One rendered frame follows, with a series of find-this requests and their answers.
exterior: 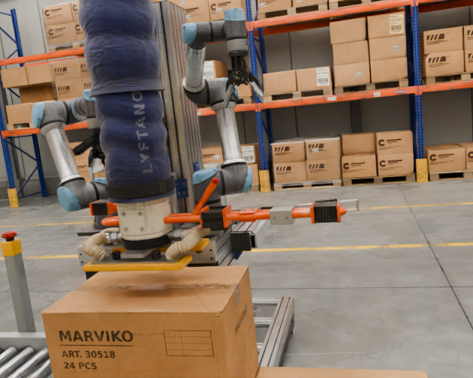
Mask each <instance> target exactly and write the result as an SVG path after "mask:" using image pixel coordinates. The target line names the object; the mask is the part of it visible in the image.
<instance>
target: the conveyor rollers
mask: <svg viewBox="0 0 473 378"><path fill-rule="evenodd" d="M17 354H18V352H17V349H16V348H14V347H10V348H9V349H7V350H5V351H4V352H3V353H2V354H1V350H0V378H26V377H28V378H46V377H48V376H49V375H50V374H51V373H52V369H51V365H50V360H47V359H49V358H50V357H49V353H48V348H46V347H45V348H43V349H42V350H41V351H40V352H39V353H37V354H36V355H35V351H34V350H33V349H32V348H31V347H27V348H26V349H24V350H23V351H22V352H21V353H20V354H18V355H17ZM33 356H34V357H33ZM29 359H30V360H29ZM44 362H45V363H44ZM43 363H44V364H43ZM21 366H22V367H21ZM18 368H19V369H18ZM37 368H38V369H37ZM17 369H18V370H17ZM36 369H37V370H36ZM34 371H35V372H34ZM32 372H34V373H33V374H31V373H32ZM30 374H31V375H30ZM29 375H30V376H29Z"/></svg>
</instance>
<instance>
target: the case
mask: <svg viewBox="0 0 473 378"><path fill-rule="evenodd" d="M41 315H42V320H43V324H44V331H45V336H46V340H47V348H48V353H49V357H50V365H51V369H52V374H53V378H255V374H256V372H257V369H258V365H259V362H258V348H257V341H256V334H255V320H254V312H253V304H252V291H251V284H250V276H249V266H248V265H230V266H205V267H185V268H184V269H183V270H176V271H99V272H98V273H97V274H95V275H93V276H92V277H91V278H90V279H88V280H86V281H85V282H84V283H82V284H81V285H79V286H78V287H77V288H75V289H73V290H72V291H71V292H69V293H68V294H67V295H65V296H64V297H62V298H61V299H59V300H58V301H57V302H55V303H54V304H52V305H51V306H49V307H48V308H47V309H46V310H44V311H42V312H41Z"/></svg>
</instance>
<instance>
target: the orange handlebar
mask: <svg viewBox="0 0 473 378"><path fill-rule="evenodd" d="M113 209H117V205H116V203H114V204H113ZM270 210H271V209H264V210H258V208H245V209H243V210H242V211H230V214H226V220H227V221H240V222H255V221H256V220H267V219H270V213H269V211H270ZM345 213H346V208H345V207H342V206H340V216H343V215H345ZM181 215H184V216H181ZM186 215H189V216H186ZM190 215H191V213H183V214H170V216H175V217H164V223H165V224H175V223H194V222H200V215H192V216H190ZM291 216H292V218H310V217H311V209H310V208H294V210H293V211H292V215H291ZM101 223H102V225H104V226H119V217H106V218H105V219H103V220H102V221H101Z"/></svg>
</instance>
